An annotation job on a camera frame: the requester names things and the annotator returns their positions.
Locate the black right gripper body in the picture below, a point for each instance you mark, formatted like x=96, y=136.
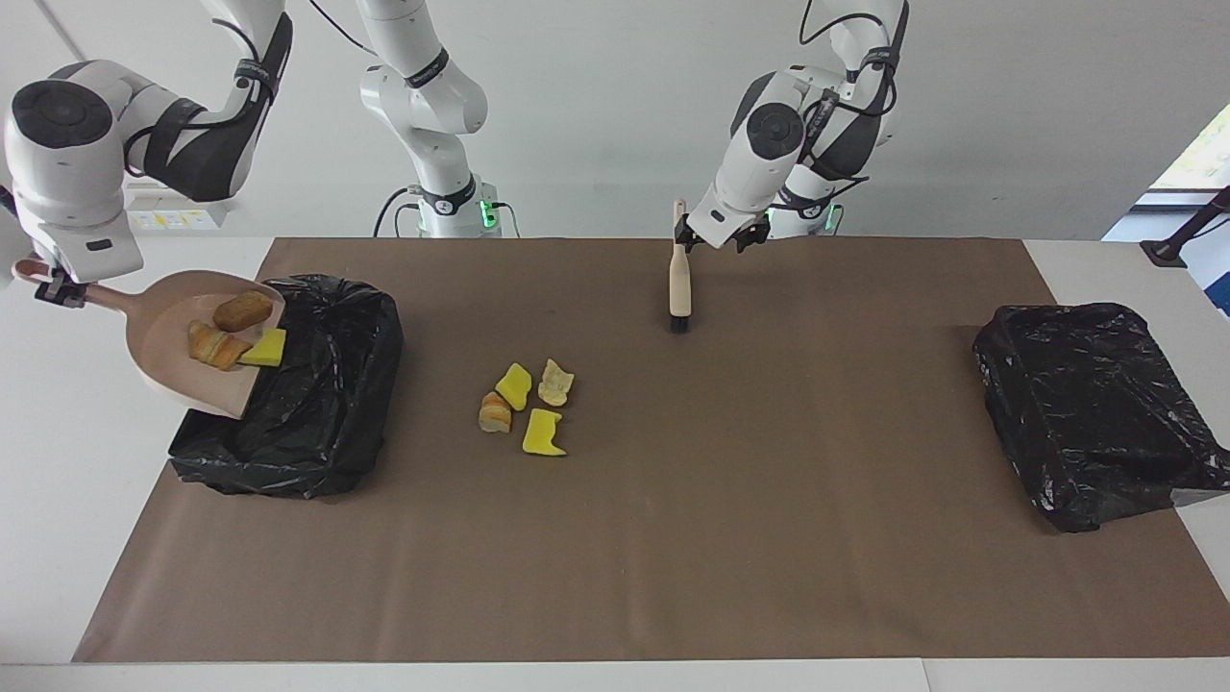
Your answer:
x=62, y=290

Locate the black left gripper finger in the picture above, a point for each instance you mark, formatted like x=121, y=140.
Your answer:
x=684, y=235

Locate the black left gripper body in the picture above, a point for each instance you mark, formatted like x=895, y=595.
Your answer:
x=751, y=233

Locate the beige hand brush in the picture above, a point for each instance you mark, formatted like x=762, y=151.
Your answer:
x=679, y=288

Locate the pale pink dustpan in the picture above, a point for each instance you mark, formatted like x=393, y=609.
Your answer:
x=163, y=327

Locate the long croissant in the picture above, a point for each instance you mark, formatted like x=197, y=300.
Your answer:
x=216, y=346

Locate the round brown bun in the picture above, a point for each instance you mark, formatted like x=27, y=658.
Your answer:
x=242, y=310

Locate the pale flaky pastry piece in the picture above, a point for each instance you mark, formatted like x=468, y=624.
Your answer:
x=555, y=384

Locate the yellow sponge wedge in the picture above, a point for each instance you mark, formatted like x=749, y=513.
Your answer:
x=266, y=350

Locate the yellow green-backed sponge piece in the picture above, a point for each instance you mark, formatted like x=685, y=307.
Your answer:
x=515, y=386

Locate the notched yellow sponge piece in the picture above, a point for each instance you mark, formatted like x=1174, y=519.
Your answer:
x=541, y=434

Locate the small striped croissant piece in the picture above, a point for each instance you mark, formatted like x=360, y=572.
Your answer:
x=494, y=415

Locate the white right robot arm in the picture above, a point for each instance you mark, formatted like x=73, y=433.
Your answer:
x=67, y=183

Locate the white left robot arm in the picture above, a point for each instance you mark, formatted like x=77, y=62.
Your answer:
x=759, y=144

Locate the black bag-lined bin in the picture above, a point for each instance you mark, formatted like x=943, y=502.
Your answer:
x=317, y=413
x=1095, y=413

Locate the black angled stand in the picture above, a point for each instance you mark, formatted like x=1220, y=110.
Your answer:
x=4, y=200
x=1177, y=248

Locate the brown paper mat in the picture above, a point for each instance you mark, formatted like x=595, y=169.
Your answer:
x=615, y=605

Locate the window with dark sill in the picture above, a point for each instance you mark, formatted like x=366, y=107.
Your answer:
x=1201, y=163

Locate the blue item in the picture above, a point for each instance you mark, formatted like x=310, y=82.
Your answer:
x=1218, y=288

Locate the white wall socket box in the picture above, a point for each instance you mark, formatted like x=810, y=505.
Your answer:
x=183, y=219

